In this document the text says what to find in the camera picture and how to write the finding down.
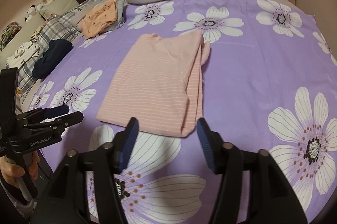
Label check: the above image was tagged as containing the pink striped garment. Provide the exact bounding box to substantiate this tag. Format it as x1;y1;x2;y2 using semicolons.
96;30;211;138

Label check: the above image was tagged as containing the orange printed small garment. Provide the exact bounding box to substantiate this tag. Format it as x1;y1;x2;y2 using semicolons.
79;0;118;39

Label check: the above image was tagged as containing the purple floral bed sheet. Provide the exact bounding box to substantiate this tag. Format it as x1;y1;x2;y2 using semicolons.
25;0;336;223

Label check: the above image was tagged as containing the colourful patterned cushion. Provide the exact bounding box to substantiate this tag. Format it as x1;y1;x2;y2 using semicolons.
0;22;22;51

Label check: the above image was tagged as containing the grey folded garment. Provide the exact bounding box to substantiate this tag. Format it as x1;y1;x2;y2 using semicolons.
103;0;127;33

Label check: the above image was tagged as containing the plaid blue white cloth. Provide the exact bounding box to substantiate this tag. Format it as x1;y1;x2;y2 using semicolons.
18;0;101;99

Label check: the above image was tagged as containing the dark navy garment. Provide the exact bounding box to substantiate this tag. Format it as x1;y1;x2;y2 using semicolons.
31;39;73;79

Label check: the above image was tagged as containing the beige floral pillow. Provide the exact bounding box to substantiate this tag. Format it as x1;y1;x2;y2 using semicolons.
1;0;79;69

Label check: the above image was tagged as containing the small white plush toy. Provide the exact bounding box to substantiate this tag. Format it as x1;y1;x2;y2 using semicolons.
25;0;55;22

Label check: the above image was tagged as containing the left hand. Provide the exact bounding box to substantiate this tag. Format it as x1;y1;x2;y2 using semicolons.
1;151;40;189

